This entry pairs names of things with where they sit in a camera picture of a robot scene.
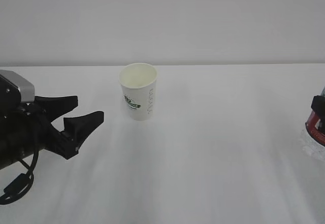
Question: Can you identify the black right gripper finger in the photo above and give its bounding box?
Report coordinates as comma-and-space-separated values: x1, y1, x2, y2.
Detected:
311, 95, 325, 119

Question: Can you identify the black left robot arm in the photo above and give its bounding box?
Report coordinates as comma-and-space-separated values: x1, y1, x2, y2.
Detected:
1, 95, 78, 169

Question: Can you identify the white paper cup green logo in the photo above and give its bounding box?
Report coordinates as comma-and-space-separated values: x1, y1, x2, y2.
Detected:
119, 63, 157, 121

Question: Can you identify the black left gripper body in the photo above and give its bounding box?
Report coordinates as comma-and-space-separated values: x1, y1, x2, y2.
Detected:
15, 102, 78, 159

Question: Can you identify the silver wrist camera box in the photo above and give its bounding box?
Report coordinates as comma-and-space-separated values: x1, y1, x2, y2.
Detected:
1, 70, 35, 110

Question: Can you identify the black camera cable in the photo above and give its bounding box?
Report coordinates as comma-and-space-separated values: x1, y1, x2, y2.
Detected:
0, 145, 40, 206

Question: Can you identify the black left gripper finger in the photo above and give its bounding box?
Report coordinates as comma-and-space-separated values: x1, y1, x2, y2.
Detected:
35, 95, 78, 122
60, 111, 104, 150

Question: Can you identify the clear water bottle red label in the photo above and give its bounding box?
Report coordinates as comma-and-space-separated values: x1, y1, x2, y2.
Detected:
301, 88, 324, 162

